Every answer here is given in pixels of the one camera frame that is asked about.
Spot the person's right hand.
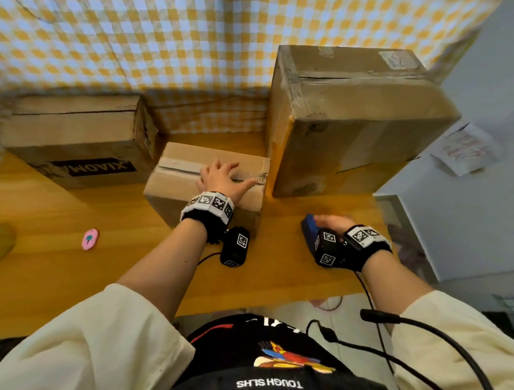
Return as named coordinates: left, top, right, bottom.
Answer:
left=313, top=214, right=357, bottom=238

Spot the person's left hand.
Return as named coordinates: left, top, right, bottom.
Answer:
left=195, top=159, right=259, bottom=206

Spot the blue tape dispenser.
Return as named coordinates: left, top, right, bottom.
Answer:
left=301, top=213, right=322, bottom=258

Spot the small plain cardboard box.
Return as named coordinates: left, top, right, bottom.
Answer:
left=143, top=141, right=271, bottom=238

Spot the cardboard box with white label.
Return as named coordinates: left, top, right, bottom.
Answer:
left=264, top=44, right=462, bottom=198

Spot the cardboard box with black print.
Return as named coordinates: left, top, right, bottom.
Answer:
left=2, top=94, right=160, bottom=190

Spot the person's left forearm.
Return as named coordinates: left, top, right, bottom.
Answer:
left=116, top=219, right=208, bottom=322

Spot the person's right forearm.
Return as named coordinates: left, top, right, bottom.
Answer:
left=361, top=250, right=434, bottom=316

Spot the yellowish tape roll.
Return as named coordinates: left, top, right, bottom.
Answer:
left=0, top=223, right=18, bottom=260

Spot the brown plush fabric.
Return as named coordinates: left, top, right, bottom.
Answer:
left=387, top=223, right=428, bottom=282

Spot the pink box cutter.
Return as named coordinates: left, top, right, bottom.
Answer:
left=81, top=228, right=100, bottom=251

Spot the yellow white checked cloth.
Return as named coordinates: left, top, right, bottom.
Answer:
left=0, top=0, right=503, bottom=136

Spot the white paper with red writing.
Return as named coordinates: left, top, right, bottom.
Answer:
left=429, top=122, right=505, bottom=177

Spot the black printed garment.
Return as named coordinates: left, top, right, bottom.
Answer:
left=172, top=313, right=388, bottom=390

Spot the cream long-sleeved top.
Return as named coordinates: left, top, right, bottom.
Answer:
left=0, top=283, right=514, bottom=390

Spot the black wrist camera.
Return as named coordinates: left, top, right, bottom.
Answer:
left=220, top=226, right=251, bottom=269
left=313, top=228, right=347, bottom=268

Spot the thick black cable plug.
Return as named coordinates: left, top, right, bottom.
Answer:
left=360, top=308, right=495, bottom=390

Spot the thin black cable with plug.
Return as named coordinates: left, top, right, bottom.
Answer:
left=306, top=319, right=444, bottom=390

